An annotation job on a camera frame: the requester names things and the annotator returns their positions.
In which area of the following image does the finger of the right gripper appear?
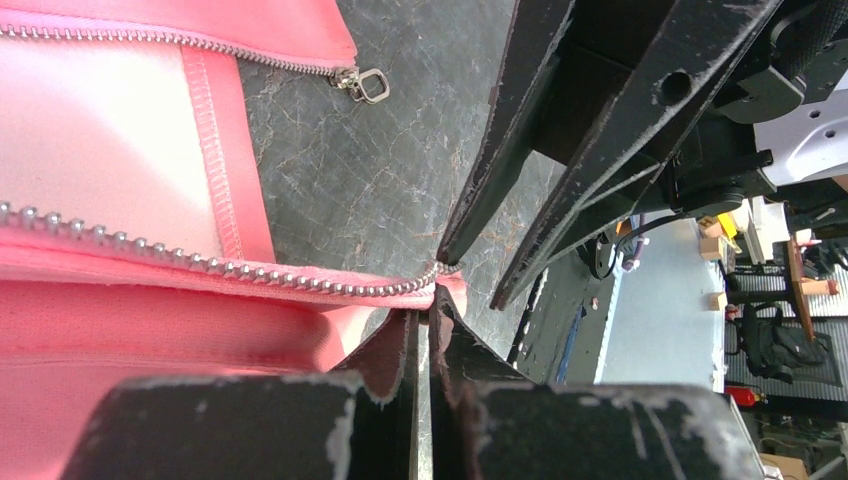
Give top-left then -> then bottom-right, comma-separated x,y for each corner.
437,1 -> 576,267

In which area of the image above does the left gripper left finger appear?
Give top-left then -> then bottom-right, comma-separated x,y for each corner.
63,309 -> 419,479

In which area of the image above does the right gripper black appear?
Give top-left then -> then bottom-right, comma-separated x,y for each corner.
491,1 -> 847,310

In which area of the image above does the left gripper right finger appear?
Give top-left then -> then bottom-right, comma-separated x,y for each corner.
429,286 -> 765,479

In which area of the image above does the pink zip-up jacket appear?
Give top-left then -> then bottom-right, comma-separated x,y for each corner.
1,1 -> 467,479

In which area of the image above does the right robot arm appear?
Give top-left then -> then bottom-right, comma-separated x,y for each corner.
437,1 -> 847,310

